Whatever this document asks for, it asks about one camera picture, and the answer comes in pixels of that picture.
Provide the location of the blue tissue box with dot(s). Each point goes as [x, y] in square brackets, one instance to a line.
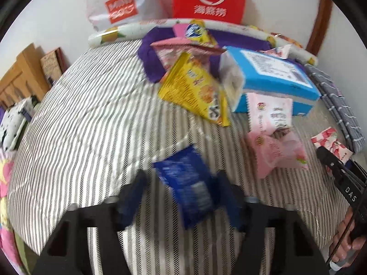
[272, 74]

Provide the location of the pink blanket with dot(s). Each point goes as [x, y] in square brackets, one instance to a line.
[7, 192]

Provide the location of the pink strawberry snack packet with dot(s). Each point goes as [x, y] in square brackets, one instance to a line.
[177, 51]

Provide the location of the wooden headboard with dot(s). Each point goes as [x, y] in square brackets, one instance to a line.
[23, 74]

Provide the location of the brown wooden door frame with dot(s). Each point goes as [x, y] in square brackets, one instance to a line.
[319, 25]

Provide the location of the white red snack packet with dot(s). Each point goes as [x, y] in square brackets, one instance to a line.
[332, 143]

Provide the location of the orange chip bag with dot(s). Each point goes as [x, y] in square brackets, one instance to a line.
[286, 40]

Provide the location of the purple fabric basket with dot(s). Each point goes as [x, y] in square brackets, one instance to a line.
[149, 60]

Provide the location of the lemon print paper roll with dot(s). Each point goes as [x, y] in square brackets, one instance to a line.
[120, 33]

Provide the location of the grey checkered folded cloth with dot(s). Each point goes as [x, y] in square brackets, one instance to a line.
[338, 100]

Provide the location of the blue cookie packet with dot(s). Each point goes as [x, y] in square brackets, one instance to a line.
[183, 177]

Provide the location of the person's right hand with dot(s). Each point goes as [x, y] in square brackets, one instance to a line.
[344, 249]

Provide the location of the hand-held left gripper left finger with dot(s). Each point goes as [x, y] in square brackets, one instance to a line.
[130, 203]

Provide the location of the red paper bag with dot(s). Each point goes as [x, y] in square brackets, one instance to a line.
[209, 8]

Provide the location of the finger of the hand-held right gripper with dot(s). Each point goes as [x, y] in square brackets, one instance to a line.
[358, 172]
[329, 161]

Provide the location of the pale pink snack packet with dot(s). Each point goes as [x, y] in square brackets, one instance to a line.
[269, 111]
[275, 154]

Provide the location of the patterned book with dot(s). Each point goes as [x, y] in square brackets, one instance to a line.
[54, 66]

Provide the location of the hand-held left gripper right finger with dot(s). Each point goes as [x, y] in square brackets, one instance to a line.
[232, 203]

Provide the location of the white dotted pillow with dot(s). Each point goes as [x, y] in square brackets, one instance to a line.
[14, 123]

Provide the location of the pink yellow snack packet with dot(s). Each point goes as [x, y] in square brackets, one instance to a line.
[195, 33]

